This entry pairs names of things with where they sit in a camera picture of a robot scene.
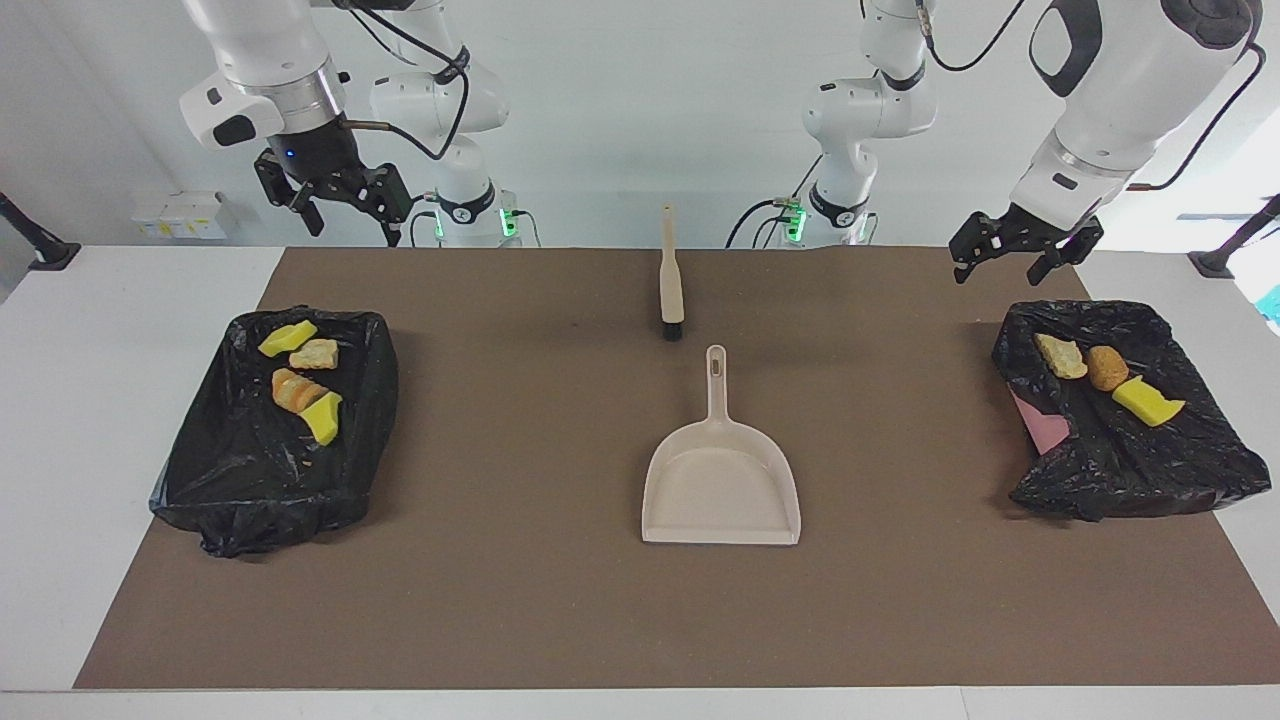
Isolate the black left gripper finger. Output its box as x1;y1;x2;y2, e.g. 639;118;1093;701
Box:
949;214;992;287
1027;221;1105;287

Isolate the striped orange croissant piece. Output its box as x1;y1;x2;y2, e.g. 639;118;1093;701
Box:
271;368;329;414
1033;333;1088;381

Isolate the brown fried nugget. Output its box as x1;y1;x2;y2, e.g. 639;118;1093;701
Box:
1087;346;1130;392

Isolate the small green yellow sponge piece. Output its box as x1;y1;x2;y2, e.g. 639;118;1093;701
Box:
258;320;318;358

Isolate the notched green yellow sponge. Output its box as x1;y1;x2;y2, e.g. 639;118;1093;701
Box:
1112;376;1187;428

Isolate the yellow sponge chunk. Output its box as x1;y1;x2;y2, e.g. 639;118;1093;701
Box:
300;391;343;447

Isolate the beige hand brush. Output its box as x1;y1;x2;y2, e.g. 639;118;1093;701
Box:
658;205;687;342

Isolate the beige plastic dustpan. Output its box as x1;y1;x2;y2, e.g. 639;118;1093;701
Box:
641;344;803;547

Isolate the pink bin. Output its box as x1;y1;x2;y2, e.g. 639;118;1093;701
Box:
1008;385;1071;456

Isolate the black plastic trash bag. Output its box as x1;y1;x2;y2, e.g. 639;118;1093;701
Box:
150;305;401;559
992;298;1273;523

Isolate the white cardboard box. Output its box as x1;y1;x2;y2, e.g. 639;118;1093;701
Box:
132;190;236;241

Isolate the brown table mat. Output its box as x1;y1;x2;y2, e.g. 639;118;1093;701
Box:
75;247;1280;691

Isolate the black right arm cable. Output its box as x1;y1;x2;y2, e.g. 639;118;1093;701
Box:
330;0;471;161

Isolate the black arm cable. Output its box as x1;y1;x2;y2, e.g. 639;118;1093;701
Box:
330;0;471;161
915;0;1266;193

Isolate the black camera stand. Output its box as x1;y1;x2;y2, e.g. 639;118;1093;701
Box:
1188;195;1280;279
0;192;81;271

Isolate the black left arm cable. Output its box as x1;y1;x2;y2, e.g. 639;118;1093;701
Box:
915;0;1266;193

